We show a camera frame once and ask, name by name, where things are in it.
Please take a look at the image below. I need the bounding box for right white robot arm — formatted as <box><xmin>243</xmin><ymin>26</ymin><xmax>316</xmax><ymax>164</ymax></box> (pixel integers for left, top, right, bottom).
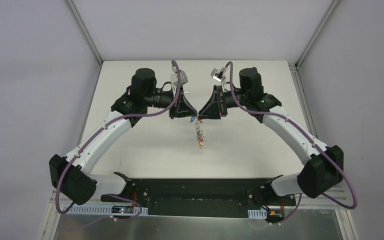
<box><xmin>198</xmin><ymin>67</ymin><xmax>344</xmax><ymax>205</ymax></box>

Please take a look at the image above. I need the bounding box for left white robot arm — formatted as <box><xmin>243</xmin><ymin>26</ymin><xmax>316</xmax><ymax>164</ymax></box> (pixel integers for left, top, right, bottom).
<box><xmin>49</xmin><ymin>67</ymin><xmax>198</xmax><ymax>206</ymax></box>

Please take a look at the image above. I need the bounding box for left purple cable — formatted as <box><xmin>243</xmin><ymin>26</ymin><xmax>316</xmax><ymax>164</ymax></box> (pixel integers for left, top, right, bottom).
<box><xmin>54</xmin><ymin>60</ymin><xmax>183</xmax><ymax>222</ymax></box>

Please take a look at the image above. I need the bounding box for purple cable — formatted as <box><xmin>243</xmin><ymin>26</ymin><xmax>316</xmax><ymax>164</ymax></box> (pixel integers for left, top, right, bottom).
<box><xmin>225</xmin><ymin>60</ymin><xmax>359</xmax><ymax>226</ymax></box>
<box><xmin>54</xmin><ymin>60</ymin><xmax>183</xmax><ymax>222</ymax></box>

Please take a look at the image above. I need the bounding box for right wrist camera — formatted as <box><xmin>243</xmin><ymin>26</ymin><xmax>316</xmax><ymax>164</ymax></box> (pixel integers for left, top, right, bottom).
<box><xmin>210</xmin><ymin>67</ymin><xmax>226</xmax><ymax>83</ymax></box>

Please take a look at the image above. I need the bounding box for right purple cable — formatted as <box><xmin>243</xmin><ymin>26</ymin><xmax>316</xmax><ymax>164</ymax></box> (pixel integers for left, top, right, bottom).
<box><xmin>225</xmin><ymin>60</ymin><xmax>359</xmax><ymax>226</ymax></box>

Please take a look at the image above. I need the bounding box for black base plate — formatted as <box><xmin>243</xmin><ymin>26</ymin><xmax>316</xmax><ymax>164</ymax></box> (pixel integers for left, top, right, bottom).
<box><xmin>119</xmin><ymin>178</ymin><xmax>297</xmax><ymax>218</ymax></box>

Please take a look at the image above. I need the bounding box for right white cable duct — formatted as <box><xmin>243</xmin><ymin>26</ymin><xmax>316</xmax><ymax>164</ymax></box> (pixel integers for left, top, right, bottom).
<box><xmin>247</xmin><ymin>208</ymin><xmax>268</xmax><ymax>220</ymax></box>

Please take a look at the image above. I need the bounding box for white cable duct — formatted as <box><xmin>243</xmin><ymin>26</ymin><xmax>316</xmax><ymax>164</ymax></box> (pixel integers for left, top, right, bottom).
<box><xmin>247</xmin><ymin>208</ymin><xmax>268</xmax><ymax>220</ymax></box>
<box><xmin>67</xmin><ymin>203</ymin><xmax>149</xmax><ymax>217</ymax></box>

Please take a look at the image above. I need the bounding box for left white cable duct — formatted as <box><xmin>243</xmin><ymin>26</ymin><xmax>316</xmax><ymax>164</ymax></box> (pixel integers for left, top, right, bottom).
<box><xmin>67</xmin><ymin>203</ymin><xmax>149</xmax><ymax>217</ymax></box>

